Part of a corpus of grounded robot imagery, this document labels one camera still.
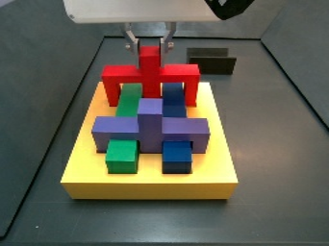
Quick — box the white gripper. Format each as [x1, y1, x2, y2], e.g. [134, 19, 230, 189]
[62, 0, 257, 68]

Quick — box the red cross-shaped block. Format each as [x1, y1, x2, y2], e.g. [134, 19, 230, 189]
[102, 46, 201, 107]

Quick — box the yellow wooden board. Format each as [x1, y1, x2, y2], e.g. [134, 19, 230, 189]
[60, 83, 238, 200]

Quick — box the purple cross-shaped block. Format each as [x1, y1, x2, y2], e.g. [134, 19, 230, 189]
[91, 98, 210, 154]

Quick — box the blue bar block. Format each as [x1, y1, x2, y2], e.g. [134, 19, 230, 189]
[162, 83, 193, 174]

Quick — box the green bar block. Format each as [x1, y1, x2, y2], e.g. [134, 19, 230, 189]
[106, 84, 142, 174]

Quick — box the black metal bracket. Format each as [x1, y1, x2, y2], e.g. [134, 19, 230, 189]
[186, 48, 237, 75]

